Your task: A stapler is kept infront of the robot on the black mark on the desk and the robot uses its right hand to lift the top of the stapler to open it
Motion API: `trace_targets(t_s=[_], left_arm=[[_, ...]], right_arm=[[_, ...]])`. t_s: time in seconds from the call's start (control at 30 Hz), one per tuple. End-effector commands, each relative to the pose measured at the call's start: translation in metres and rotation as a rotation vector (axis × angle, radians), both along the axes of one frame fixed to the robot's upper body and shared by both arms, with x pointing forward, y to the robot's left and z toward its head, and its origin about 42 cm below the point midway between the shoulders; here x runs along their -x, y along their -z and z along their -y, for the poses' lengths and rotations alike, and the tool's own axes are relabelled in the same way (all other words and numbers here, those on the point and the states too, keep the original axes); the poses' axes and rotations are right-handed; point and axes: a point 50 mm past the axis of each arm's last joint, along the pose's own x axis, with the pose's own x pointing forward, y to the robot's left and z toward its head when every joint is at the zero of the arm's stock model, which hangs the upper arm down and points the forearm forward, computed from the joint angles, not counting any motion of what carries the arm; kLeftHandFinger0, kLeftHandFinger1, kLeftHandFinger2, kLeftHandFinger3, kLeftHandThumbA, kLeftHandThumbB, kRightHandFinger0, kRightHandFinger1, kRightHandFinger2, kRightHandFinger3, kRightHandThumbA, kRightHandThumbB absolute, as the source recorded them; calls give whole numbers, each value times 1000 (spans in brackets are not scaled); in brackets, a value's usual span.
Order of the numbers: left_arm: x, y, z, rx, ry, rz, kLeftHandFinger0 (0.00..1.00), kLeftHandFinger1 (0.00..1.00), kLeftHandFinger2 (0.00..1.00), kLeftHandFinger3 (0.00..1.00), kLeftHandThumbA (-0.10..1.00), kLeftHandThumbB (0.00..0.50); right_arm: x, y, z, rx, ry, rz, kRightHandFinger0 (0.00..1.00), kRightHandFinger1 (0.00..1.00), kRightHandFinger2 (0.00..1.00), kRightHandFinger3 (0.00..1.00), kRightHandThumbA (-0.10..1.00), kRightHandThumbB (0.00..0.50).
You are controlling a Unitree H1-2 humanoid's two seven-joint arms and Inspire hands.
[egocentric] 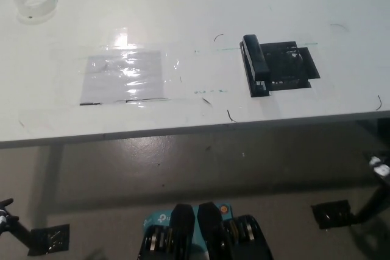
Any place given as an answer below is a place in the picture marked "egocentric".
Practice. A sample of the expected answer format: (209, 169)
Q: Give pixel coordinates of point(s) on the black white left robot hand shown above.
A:
(5, 211)

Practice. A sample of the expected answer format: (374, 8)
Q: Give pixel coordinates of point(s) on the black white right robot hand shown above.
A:
(379, 168)

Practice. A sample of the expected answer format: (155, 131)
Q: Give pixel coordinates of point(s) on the black desk leg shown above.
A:
(27, 234)
(373, 202)

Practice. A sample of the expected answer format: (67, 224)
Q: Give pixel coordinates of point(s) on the black ribbed robot body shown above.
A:
(210, 226)

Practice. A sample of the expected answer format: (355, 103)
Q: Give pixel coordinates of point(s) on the teal network device box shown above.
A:
(158, 219)

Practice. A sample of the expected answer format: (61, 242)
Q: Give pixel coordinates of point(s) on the taped clear plastic sheet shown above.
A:
(122, 74)

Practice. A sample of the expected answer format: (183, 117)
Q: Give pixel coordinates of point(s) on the clear tape roll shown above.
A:
(48, 5)

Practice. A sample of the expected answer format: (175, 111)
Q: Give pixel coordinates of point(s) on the clear adhesive film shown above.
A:
(173, 59)

